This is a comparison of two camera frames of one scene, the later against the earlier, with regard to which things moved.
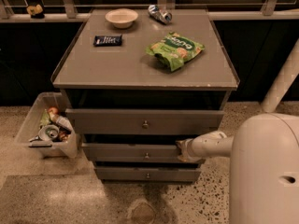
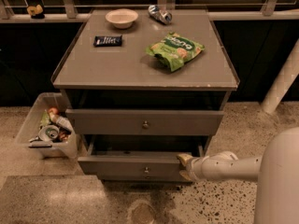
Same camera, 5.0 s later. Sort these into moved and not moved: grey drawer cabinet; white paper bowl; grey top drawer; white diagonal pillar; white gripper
Moved: white gripper
Not moved: grey drawer cabinet; white diagonal pillar; white paper bowl; grey top drawer
